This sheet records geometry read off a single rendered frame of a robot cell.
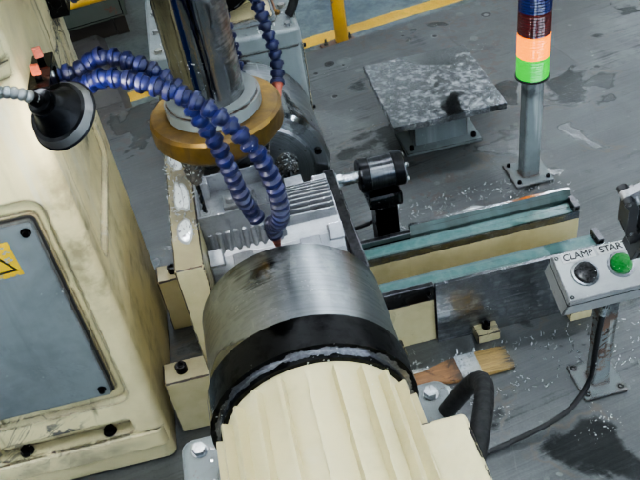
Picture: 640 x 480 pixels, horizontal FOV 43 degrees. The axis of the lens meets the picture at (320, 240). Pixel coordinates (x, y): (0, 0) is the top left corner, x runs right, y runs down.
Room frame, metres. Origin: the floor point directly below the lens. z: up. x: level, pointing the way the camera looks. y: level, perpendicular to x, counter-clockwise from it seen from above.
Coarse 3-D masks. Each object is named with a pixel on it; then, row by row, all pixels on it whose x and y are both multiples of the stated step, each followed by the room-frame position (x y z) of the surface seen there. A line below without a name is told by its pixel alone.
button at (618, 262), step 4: (620, 252) 0.77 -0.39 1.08; (612, 256) 0.77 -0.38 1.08; (616, 256) 0.77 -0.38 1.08; (620, 256) 0.77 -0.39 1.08; (624, 256) 0.77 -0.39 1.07; (628, 256) 0.77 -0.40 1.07; (612, 260) 0.76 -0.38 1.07; (616, 260) 0.76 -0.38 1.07; (620, 260) 0.76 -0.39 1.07; (624, 260) 0.76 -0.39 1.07; (628, 260) 0.76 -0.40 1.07; (612, 264) 0.76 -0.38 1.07; (616, 264) 0.76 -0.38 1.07; (620, 264) 0.76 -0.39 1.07; (624, 264) 0.76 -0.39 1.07; (628, 264) 0.76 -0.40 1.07; (632, 264) 0.76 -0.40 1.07; (612, 268) 0.76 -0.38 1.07; (616, 268) 0.75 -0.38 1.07; (620, 268) 0.75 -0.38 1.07; (624, 268) 0.75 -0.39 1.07; (628, 268) 0.75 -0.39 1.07; (620, 272) 0.75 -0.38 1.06; (624, 272) 0.75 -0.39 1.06; (628, 272) 0.75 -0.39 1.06
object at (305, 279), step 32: (256, 256) 0.79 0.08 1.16; (288, 256) 0.78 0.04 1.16; (320, 256) 0.78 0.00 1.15; (352, 256) 0.81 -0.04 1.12; (224, 288) 0.77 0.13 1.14; (256, 288) 0.74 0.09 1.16; (288, 288) 0.72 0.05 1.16; (320, 288) 0.72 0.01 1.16; (352, 288) 0.73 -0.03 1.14; (224, 320) 0.72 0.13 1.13; (256, 320) 0.69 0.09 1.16; (384, 320) 0.70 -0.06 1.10; (224, 352) 0.67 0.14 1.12
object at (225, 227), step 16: (208, 176) 1.01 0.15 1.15; (256, 176) 1.02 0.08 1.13; (208, 192) 1.00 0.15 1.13; (224, 192) 1.01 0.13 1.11; (256, 192) 0.99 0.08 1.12; (208, 208) 0.97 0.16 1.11; (224, 208) 0.95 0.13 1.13; (208, 224) 0.91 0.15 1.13; (224, 224) 0.92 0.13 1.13; (240, 224) 0.92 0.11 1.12; (208, 240) 0.92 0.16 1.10; (224, 240) 0.92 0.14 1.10; (240, 240) 0.92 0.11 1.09; (256, 240) 0.92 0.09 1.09
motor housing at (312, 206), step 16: (288, 192) 0.99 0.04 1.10; (304, 192) 0.98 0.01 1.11; (320, 192) 0.98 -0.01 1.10; (304, 208) 0.95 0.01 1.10; (320, 208) 0.95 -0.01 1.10; (336, 208) 0.95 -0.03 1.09; (288, 224) 0.94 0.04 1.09; (304, 224) 0.94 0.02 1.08; (320, 224) 0.93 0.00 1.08; (288, 240) 0.92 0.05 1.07; (336, 240) 0.91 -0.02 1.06; (224, 272) 0.90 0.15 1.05
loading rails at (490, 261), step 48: (384, 240) 1.05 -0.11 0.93; (432, 240) 1.04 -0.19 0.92; (480, 240) 1.03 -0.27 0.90; (528, 240) 1.04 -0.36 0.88; (576, 240) 0.98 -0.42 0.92; (384, 288) 0.94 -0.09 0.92; (432, 288) 0.92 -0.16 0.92; (480, 288) 0.92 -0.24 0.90; (528, 288) 0.93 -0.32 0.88; (432, 336) 0.92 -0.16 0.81; (480, 336) 0.89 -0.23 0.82
